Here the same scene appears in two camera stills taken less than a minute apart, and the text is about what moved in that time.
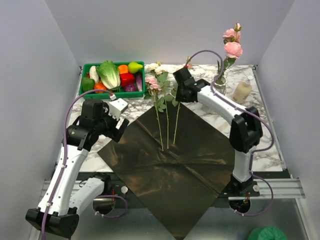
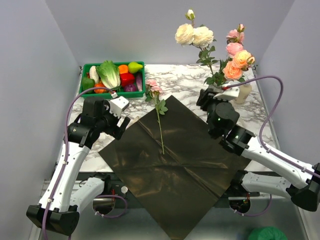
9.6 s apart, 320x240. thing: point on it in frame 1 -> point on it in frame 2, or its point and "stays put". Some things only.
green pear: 133,67 stays put
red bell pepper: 127,78 stays put
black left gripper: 115,133 stays put
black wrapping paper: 176,162 stays put
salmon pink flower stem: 176,103 -> 231,69
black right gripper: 182,99 -> 204,95
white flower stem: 160,71 -> 201,36
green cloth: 267,233 stays put
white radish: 94,74 stays put
